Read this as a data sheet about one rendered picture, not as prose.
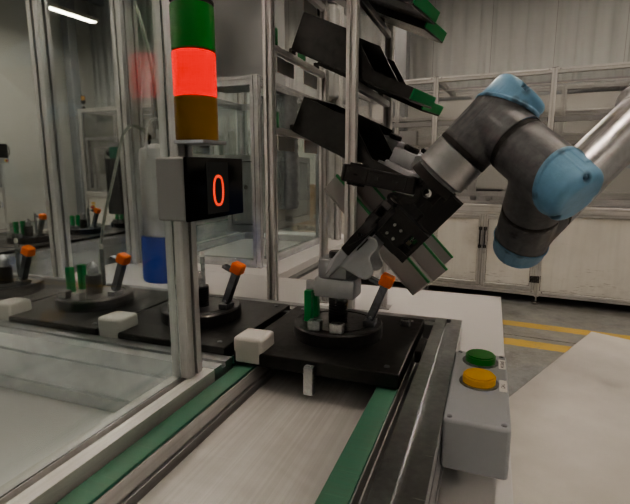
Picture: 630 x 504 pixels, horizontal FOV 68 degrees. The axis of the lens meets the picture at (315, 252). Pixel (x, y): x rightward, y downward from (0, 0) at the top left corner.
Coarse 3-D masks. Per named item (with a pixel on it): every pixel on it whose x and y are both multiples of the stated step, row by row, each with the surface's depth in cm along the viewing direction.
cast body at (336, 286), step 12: (336, 252) 71; (324, 264) 71; (324, 276) 71; (336, 276) 71; (348, 276) 71; (312, 288) 74; (324, 288) 72; (336, 288) 71; (348, 288) 70; (360, 288) 74
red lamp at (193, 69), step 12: (180, 48) 52; (192, 48) 52; (180, 60) 52; (192, 60) 52; (204, 60) 53; (180, 72) 52; (192, 72) 52; (204, 72) 53; (180, 84) 53; (192, 84) 53; (204, 84) 53; (216, 84) 55; (216, 96) 55
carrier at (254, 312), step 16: (208, 288) 83; (208, 304) 83; (224, 304) 80; (240, 304) 84; (256, 304) 90; (272, 304) 90; (208, 320) 77; (224, 320) 78; (240, 320) 81; (256, 320) 81; (272, 320) 83; (208, 336) 73; (224, 336) 73; (208, 352) 69; (224, 352) 68
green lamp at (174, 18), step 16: (176, 0) 51; (192, 0) 51; (176, 16) 52; (192, 16) 51; (208, 16) 52; (176, 32) 52; (192, 32) 52; (208, 32) 53; (176, 48) 53; (208, 48) 53
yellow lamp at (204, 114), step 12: (180, 96) 53; (192, 96) 53; (204, 96) 53; (180, 108) 53; (192, 108) 53; (204, 108) 53; (216, 108) 55; (180, 120) 54; (192, 120) 53; (204, 120) 54; (216, 120) 55; (180, 132) 54; (192, 132) 53; (204, 132) 54; (216, 132) 55
